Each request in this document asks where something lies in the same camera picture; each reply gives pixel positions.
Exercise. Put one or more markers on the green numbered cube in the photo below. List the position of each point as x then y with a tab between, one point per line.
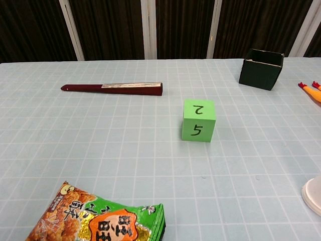
198	120

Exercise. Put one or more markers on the light blue grid tablecloth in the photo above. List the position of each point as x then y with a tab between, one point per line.
125	150

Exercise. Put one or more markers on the folded dark red hand fan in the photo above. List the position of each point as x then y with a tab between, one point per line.
113	90

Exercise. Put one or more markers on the open black square box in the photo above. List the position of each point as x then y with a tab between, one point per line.
258	75

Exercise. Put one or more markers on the green orange snack bag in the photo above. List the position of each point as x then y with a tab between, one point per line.
87	218

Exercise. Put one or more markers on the orange rubber chicken toy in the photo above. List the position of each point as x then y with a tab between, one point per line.
316	96

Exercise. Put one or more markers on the white paper cup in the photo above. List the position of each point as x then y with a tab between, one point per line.
313	193

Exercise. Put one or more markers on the white partition frame post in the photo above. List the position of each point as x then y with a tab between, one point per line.
148	30
214	30
304	32
72	32

